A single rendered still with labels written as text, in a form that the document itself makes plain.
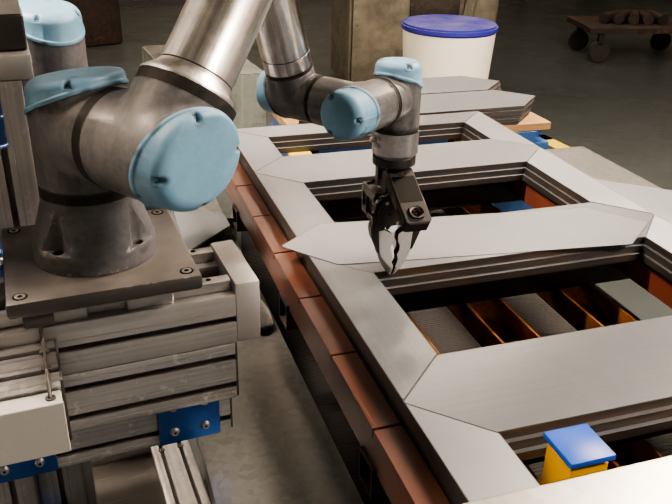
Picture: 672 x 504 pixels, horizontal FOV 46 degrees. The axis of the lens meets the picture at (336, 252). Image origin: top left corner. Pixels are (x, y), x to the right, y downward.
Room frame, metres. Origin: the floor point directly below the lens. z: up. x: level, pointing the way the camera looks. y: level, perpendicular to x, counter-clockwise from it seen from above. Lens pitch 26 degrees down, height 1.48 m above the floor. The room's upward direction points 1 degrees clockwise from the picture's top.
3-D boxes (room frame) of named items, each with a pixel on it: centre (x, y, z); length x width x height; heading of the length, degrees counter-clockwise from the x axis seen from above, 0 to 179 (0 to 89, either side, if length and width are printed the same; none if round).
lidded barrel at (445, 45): (4.70, -0.63, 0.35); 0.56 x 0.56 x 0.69
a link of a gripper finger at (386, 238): (1.22, -0.08, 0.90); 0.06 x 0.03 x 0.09; 18
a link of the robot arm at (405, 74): (1.22, -0.09, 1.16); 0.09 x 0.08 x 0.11; 144
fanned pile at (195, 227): (1.75, 0.33, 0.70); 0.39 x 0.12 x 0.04; 19
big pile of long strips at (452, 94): (2.42, -0.21, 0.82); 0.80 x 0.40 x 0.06; 109
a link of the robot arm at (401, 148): (1.22, -0.09, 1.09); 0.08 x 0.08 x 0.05
